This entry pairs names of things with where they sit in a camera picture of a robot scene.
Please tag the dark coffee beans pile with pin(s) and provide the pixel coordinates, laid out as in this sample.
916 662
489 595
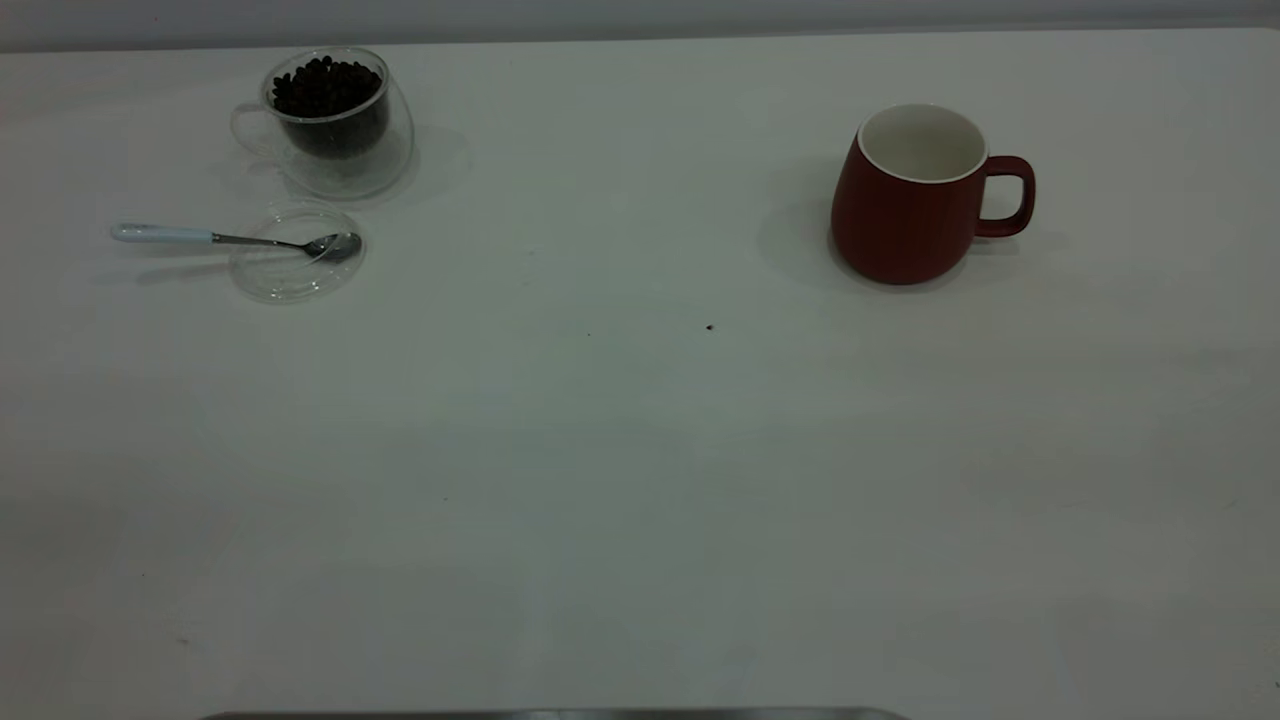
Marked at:
325 90

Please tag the red ceramic mug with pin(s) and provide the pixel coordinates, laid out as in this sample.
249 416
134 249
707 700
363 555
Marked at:
900 220

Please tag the clear round lid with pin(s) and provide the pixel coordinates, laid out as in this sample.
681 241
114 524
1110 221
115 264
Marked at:
285 285

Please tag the clear glass cup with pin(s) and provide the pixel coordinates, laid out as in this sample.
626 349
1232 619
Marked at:
350 175

